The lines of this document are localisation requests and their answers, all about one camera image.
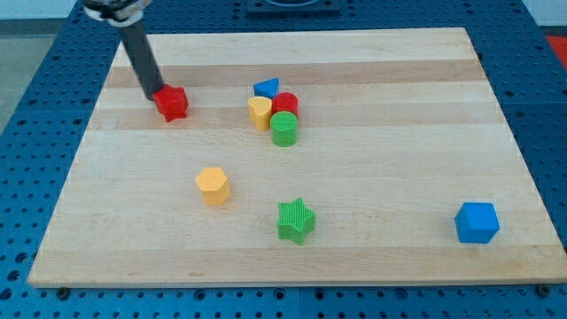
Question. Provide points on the silver robot tool flange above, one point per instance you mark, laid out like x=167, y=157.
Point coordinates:
x=118, y=13

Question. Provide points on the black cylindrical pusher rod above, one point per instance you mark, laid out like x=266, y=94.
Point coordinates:
x=136, y=44

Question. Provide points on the red star block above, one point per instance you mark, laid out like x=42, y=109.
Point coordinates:
x=171, y=102

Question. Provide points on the yellow heart block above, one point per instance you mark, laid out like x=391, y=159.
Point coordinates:
x=260, y=111

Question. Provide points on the green star block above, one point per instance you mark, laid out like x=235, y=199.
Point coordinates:
x=295, y=221

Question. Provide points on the blue triangle block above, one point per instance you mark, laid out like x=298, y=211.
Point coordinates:
x=268, y=88

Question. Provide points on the red cylinder block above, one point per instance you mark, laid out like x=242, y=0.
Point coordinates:
x=285, y=102

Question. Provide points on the yellow hexagon block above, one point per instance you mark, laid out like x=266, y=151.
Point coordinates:
x=213, y=185

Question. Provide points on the green cylinder block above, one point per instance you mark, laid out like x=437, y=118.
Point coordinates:
x=284, y=129

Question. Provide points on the light wooden board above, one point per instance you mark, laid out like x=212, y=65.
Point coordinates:
x=396, y=130

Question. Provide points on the blue cube block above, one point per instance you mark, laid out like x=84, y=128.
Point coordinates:
x=476, y=223

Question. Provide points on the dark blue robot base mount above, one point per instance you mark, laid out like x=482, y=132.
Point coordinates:
x=260, y=7

